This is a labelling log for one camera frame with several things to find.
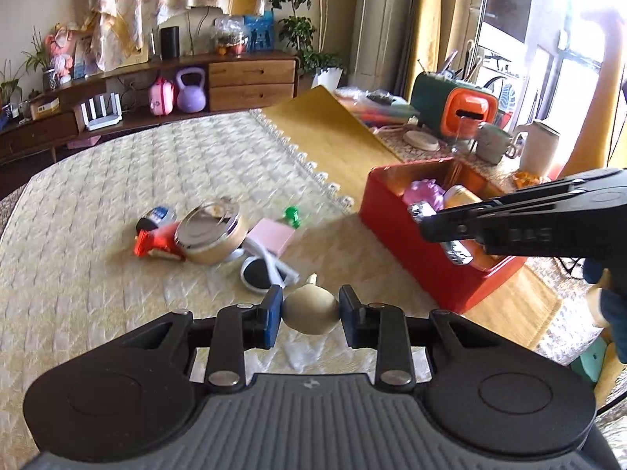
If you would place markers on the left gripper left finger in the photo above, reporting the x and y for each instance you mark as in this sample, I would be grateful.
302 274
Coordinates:
236 329

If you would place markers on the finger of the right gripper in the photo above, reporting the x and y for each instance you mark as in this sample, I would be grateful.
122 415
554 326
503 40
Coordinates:
455 224

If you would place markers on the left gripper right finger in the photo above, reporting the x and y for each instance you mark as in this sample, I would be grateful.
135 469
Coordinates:
386 329

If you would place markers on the white black round gadget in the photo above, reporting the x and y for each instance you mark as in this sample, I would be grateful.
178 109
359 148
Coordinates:
262 269

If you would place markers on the beige round wooden ball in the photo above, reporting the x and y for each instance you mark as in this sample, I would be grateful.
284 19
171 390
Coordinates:
311 309

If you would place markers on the pink rectangular block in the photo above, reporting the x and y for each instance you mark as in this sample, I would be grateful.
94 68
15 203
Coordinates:
274 236

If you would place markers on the round gold tin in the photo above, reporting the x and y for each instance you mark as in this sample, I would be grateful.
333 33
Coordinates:
211 232

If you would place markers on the red candy wrapper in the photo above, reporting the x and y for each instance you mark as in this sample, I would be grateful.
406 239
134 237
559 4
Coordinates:
159 243

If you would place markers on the green chess pawn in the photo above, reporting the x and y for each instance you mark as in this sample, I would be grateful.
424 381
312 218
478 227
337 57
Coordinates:
292 217

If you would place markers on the black blue labelled case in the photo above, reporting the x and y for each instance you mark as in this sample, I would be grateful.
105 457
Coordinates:
155 218

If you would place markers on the blue gloved right hand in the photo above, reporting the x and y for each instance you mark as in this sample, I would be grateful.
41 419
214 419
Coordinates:
607 301

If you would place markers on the white ceramic pitcher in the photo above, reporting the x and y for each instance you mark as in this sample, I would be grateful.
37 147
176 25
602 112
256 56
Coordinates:
538 151

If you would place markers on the grey green mug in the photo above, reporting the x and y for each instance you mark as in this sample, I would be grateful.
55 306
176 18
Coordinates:
493 144

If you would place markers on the red storage box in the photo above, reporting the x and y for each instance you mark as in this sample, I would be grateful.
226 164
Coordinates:
454 287

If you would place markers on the cream quilted tablecloth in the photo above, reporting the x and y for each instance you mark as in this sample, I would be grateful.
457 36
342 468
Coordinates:
180 218

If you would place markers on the yellow wood-grain mat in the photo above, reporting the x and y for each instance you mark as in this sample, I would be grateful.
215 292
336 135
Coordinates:
332 138

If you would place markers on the purple kettlebell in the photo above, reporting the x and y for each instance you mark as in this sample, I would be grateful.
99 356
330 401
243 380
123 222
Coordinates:
191 98

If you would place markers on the pink toy suitcase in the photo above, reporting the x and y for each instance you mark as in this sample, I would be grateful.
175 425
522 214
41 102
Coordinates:
161 97

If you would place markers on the white wifi router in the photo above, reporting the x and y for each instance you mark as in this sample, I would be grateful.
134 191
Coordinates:
101 111

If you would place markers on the wooden tv cabinet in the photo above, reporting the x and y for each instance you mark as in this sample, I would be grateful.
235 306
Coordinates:
233 83

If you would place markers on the potted green tree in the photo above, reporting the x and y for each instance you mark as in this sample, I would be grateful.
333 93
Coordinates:
304 30

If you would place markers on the clear fruit container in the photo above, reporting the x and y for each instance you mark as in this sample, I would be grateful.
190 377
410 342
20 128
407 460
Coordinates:
230 36

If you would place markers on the black cylindrical speaker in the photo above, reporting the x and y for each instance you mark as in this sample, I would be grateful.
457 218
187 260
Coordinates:
169 43

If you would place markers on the pink plush doll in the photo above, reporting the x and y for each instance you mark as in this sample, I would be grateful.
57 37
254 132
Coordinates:
59 46

